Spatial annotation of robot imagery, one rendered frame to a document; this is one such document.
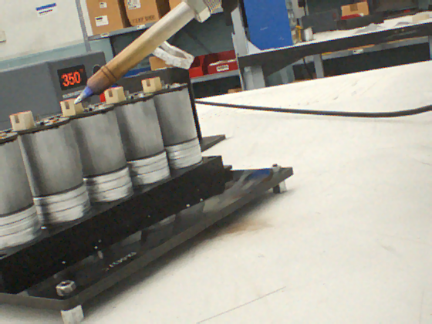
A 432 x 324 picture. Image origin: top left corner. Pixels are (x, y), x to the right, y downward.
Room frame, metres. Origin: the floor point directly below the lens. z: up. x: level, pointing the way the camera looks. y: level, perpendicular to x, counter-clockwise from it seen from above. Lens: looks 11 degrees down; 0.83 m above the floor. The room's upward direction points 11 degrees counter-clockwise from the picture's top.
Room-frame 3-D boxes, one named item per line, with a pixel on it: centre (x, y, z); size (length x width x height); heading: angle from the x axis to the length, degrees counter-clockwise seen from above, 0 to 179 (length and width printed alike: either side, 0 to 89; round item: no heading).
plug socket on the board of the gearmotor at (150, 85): (0.33, 0.02, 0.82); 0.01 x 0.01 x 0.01; 54
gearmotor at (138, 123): (0.32, 0.04, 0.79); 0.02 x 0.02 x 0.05
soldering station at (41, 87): (0.89, 0.21, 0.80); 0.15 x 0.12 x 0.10; 59
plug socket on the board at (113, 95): (0.31, 0.04, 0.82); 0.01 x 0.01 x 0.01; 54
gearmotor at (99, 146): (0.29, 0.05, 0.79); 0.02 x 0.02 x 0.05
